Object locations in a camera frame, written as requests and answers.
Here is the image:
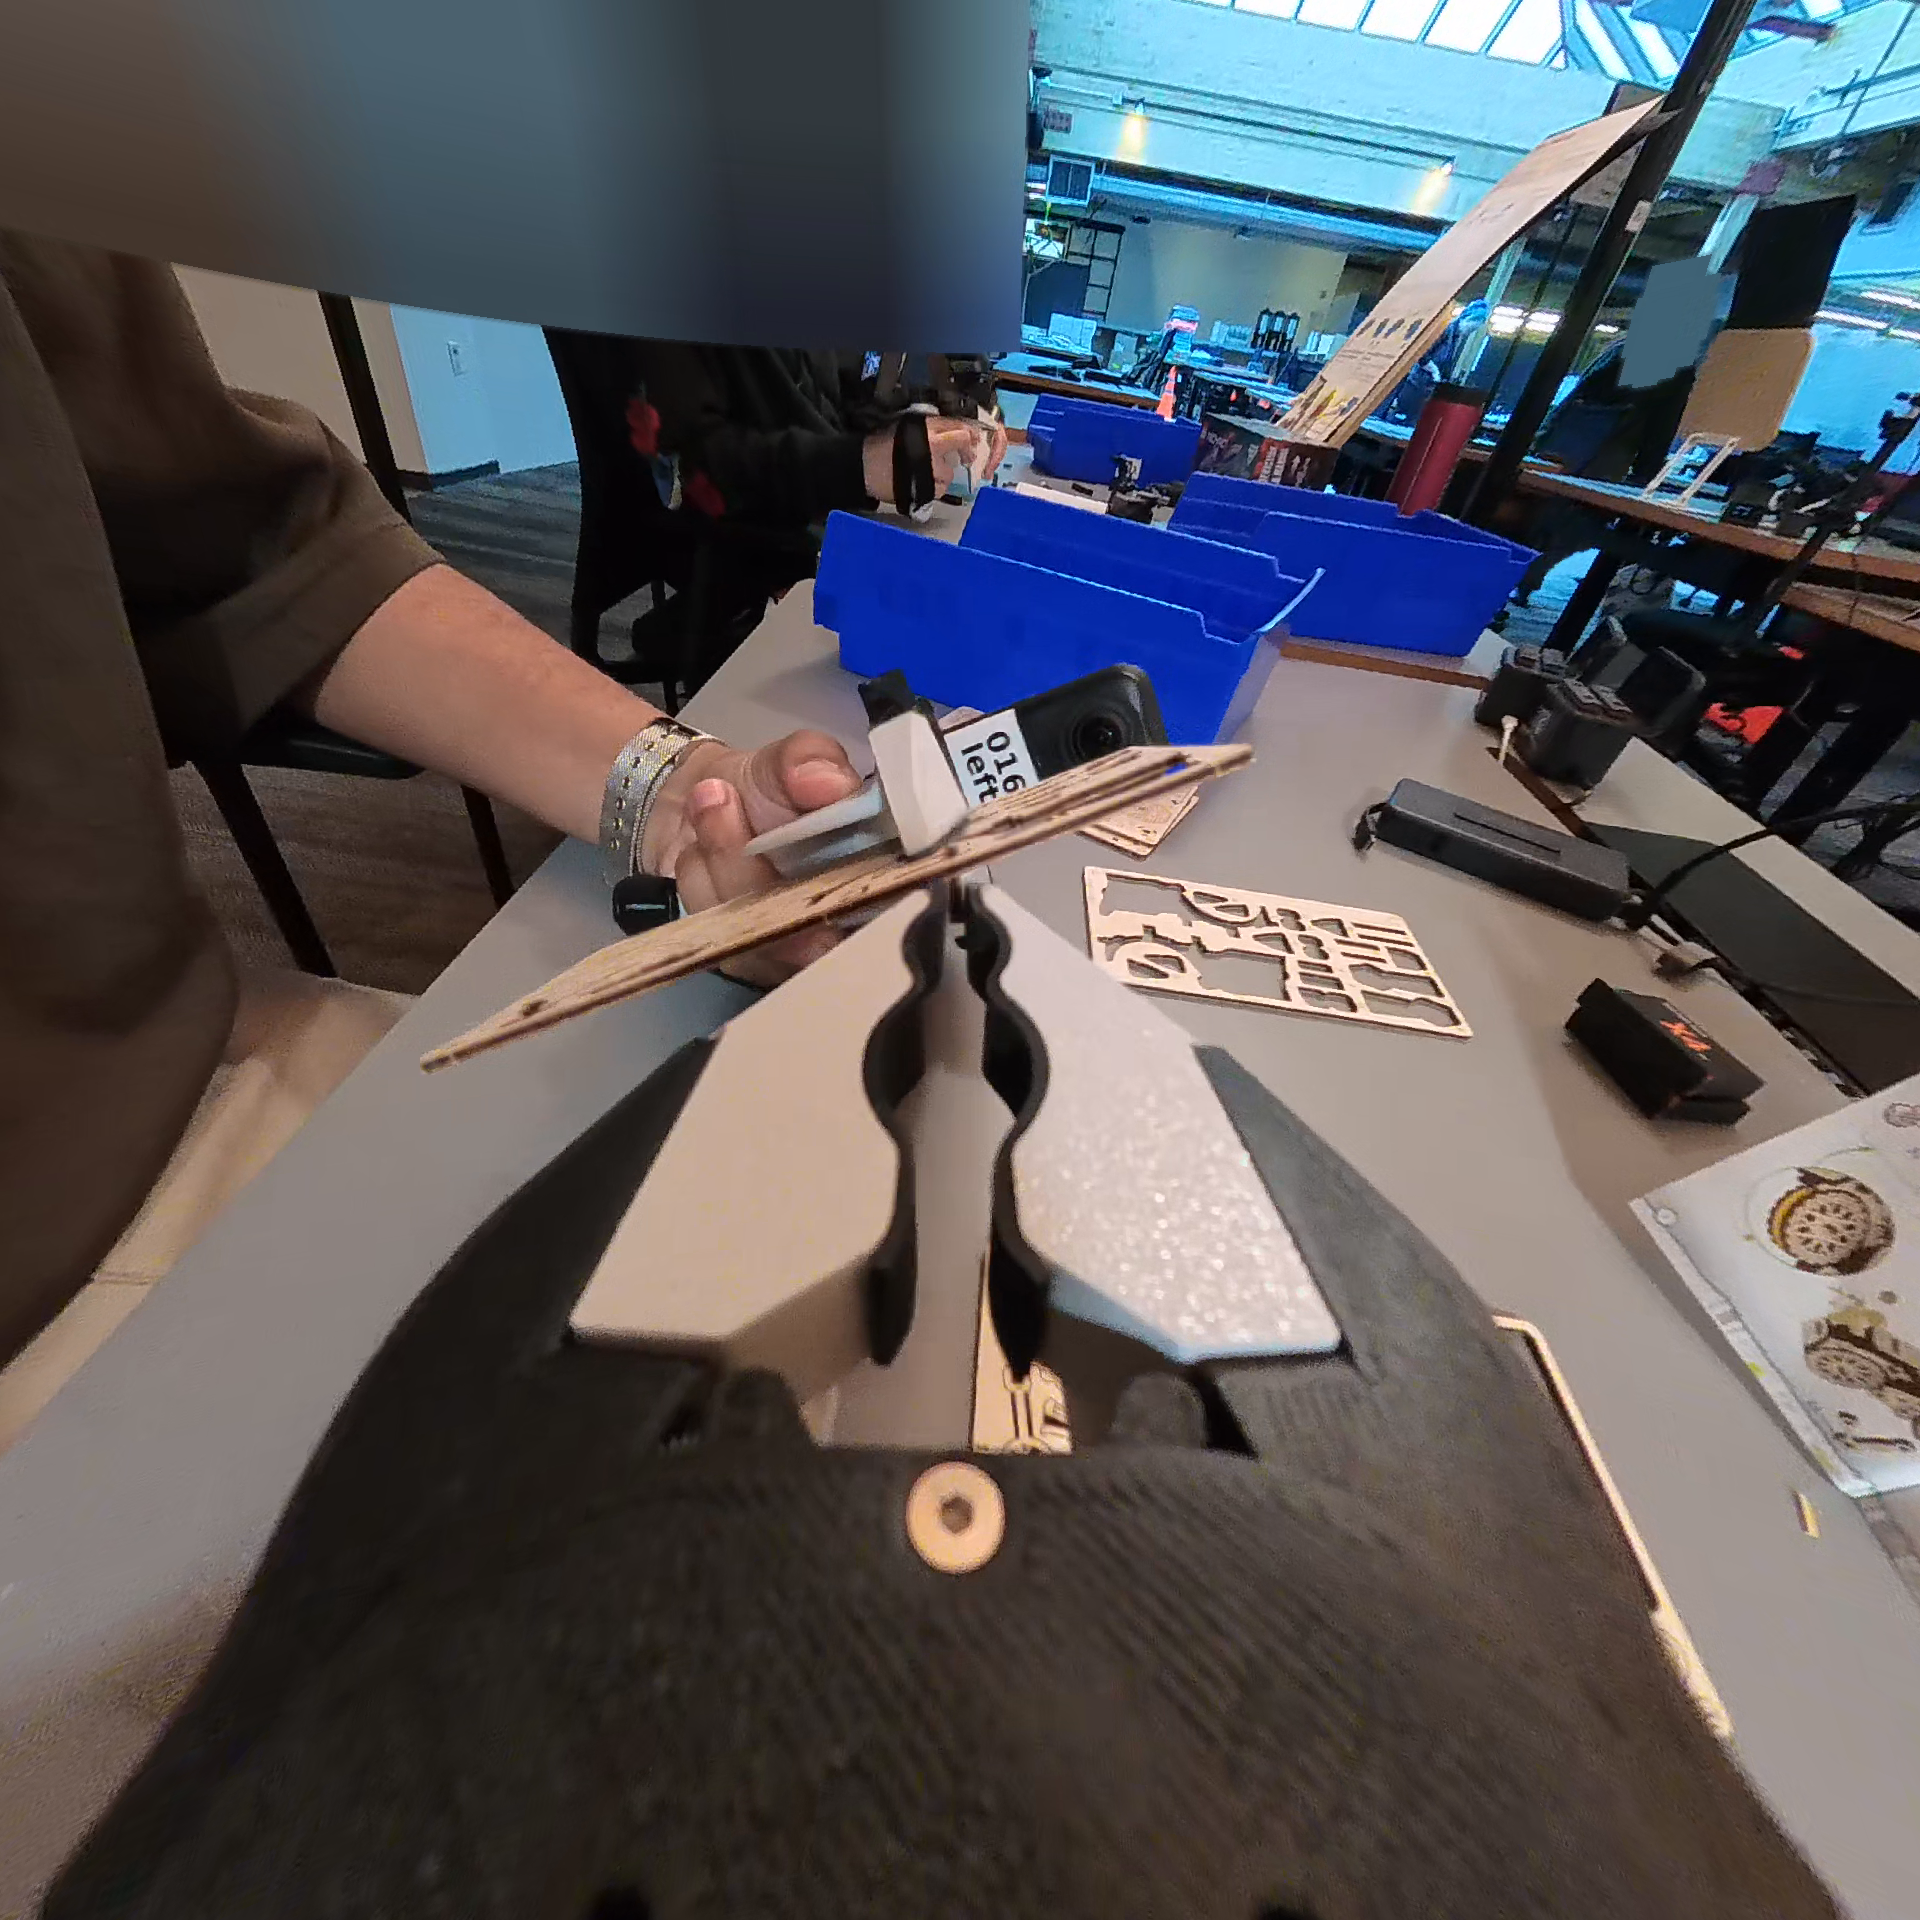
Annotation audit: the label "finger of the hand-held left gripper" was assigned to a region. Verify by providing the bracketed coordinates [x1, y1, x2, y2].
[746, 705, 973, 881]

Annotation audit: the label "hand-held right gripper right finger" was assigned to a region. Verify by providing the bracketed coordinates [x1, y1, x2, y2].
[961, 882, 1345, 1383]

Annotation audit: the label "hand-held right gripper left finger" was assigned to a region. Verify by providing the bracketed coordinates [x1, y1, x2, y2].
[570, 882, 965, 1408]

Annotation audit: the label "wooden puzzle sheet with wheels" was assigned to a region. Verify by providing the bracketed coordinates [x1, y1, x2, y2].
[420, 744, 1258, 1076]

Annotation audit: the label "person's left forearm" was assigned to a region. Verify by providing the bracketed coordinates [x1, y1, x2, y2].
[307, 562, 706, 887]

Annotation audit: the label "grey desk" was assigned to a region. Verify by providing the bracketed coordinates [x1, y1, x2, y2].
[0, 576, 1920, 1920]

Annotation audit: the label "person's left hand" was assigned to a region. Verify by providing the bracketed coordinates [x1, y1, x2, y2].
[657, 729, 873, 988]

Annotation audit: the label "wooden puzzle sheet with slots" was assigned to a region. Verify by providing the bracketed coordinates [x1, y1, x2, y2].
[1050, 785, 1202, 860]

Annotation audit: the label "blue sheet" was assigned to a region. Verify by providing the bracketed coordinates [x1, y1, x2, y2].
[815, 509, 1296, 747]

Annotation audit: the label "blue plastic bin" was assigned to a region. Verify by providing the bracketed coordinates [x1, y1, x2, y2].
[961, 484, 1325, 625]
[1026, 394, 1205, 487]
[1168, 471, 1544, 658]

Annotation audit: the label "printed cardboard box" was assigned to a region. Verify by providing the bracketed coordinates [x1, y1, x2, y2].
[1200, 411, 1347, 491]

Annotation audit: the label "black battery charger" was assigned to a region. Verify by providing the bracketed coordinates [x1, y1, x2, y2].
[1592, 615, 1713, 724]
[1475, 644, 1568, 737]
[1523, 679, 1652, 791]

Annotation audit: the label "black power bank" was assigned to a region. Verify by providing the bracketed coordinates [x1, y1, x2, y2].
[1357, 777, 1635, 923]

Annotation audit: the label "red bottle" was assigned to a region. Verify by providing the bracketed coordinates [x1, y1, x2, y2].
[1387, 383, 1497, 516]

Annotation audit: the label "person's beige pants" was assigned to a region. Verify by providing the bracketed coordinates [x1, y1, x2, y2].
[0, 961, 409, 1450]

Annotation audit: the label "small black box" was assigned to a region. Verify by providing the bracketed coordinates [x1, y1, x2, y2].
[1563, 979, 1767, 1127]

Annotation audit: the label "black chair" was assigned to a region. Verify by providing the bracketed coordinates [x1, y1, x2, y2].
[195, 705, 515, 981]

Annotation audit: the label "cardboard sign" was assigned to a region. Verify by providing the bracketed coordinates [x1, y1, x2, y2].
[1282, 97, 1676, 449]

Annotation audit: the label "printed instruction booklet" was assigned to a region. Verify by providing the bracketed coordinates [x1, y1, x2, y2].
[1633, 1073, 1920, 1503]

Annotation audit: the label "wooden table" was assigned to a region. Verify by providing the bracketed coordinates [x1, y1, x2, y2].
[1515, 464, 1920, 650]

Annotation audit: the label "dark flat laptop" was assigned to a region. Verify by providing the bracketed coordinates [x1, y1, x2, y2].
[1592, 823, 1920, 1098]

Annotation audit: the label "black pole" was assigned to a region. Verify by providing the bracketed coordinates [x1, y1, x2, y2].
[1463, 0, 1760, 522]

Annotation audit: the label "person's brown shirt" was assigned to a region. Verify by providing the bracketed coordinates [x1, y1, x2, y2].
[0, 224, 447, 1368]

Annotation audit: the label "empty wooden puzzle sheet frame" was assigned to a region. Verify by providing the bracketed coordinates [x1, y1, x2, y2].
[1081, 864, 1475, 1040]

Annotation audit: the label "silver bracelet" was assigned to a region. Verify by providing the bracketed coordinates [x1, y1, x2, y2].
[600, 717, 725, 889]

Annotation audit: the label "black cable with metal plug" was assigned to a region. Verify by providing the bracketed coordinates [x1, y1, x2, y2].
[1627, 901, 1731, 988]

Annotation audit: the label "black braided cable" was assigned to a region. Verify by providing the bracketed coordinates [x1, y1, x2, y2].
[1627, 795, 1920, 932]

